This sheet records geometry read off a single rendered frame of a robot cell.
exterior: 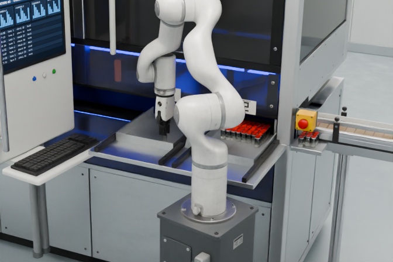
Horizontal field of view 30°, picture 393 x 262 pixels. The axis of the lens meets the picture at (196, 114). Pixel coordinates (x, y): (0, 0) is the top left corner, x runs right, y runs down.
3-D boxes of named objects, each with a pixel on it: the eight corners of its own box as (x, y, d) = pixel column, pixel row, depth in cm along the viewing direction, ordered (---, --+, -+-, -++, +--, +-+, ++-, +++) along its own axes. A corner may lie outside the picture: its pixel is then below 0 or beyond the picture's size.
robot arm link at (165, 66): (155, 90, 288) (178, 88, 290) (155, 58, 283) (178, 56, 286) (150, 83, 295) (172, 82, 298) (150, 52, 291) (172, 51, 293)
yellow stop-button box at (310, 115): (299, 123, 303) (300, 107, 300) (316, 126, 300) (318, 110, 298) (294, 130, 296) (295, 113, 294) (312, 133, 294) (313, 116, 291)
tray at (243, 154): (223, 126, 319) (223, 119, 318) (280, 136, 310) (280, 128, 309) (191, 155, 290) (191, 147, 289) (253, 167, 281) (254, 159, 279)
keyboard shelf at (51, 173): (61, 134, 333) (60, 129, 332) (110, 148, 320) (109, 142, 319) (-14, 170, 297) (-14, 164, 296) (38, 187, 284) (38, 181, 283)
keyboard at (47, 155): (75, 135, 325) (75, 131, 324) (100, 142, 318) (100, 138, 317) (10, 168, 293) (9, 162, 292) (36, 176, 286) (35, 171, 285)
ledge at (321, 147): (299, 138, 313) (300, 134, 312) (329, 144, 308) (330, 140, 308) (290, 150, 301) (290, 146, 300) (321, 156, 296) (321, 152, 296)
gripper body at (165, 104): (168, 96, 288) (167, 123, 292) (178, 89, 297) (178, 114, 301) (150, 93, 291) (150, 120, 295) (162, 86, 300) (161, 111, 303)
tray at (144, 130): (152, 113, 332) (152, 106, 331) (206, 123, 322) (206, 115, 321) (116, 140, 303) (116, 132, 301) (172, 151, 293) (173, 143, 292)
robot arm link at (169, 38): (145, 26, 267) (138, 88, 287) (187, 24, 271) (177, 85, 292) (140, 11, 273) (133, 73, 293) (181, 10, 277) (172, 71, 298)
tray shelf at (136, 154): (143, 116, 334) (142, 111, 334) (290, 142, 309) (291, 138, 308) (88, 154, 293) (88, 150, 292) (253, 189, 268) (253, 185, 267)
